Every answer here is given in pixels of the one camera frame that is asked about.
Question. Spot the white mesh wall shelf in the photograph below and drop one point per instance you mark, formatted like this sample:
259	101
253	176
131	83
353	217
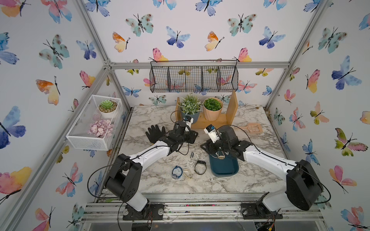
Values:
78	134

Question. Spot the green moss plant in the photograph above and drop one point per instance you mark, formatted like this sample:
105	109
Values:
212	104

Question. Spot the blue plant pot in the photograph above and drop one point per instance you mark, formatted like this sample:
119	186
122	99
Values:
194	116

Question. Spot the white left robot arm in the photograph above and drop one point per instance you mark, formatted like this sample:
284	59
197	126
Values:
125	174

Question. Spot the green leafy plant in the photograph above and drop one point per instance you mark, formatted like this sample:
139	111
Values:
190	105

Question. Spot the aluminium frame post left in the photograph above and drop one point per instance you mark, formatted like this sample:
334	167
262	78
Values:
107	68

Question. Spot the pink plant pot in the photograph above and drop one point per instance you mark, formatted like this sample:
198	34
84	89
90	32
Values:
212	115

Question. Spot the succulent in white pot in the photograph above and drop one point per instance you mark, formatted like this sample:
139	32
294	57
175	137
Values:
107	109

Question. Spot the black digital watch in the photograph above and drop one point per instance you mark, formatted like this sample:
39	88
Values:
200	167

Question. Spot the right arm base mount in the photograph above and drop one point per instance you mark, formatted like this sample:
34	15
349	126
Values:
257	210

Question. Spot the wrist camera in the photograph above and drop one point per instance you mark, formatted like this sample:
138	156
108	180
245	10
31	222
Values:
212	133
188	120

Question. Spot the aluminium front rail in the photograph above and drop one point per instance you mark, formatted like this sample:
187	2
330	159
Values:
197	207

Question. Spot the blue round watch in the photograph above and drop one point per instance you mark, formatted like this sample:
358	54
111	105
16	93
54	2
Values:
177	172

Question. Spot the pink pebbles pile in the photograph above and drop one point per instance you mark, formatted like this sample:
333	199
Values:
101	129

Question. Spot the dark teal storage box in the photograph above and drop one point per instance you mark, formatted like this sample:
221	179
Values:
224	167

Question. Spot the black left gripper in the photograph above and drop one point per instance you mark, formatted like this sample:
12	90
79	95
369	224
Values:
191	136

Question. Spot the wooden plant shelf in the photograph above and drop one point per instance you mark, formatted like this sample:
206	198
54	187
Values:
224	116

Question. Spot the black and yellow work glove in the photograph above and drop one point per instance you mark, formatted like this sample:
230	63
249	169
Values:
154	133

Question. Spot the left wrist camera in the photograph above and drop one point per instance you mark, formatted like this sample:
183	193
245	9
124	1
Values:
188	120

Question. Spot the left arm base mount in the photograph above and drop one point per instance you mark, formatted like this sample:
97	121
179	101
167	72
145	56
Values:
150	212

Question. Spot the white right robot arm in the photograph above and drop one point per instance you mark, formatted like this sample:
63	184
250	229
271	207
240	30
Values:
302	185

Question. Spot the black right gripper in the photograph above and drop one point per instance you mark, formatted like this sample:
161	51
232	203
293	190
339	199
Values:
209	145

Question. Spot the black wire wall basket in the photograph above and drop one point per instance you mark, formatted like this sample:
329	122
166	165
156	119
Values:
199	76

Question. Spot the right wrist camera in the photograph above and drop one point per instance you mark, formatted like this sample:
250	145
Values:
212	133

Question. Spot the beige strap watch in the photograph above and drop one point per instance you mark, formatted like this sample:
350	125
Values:
221	155

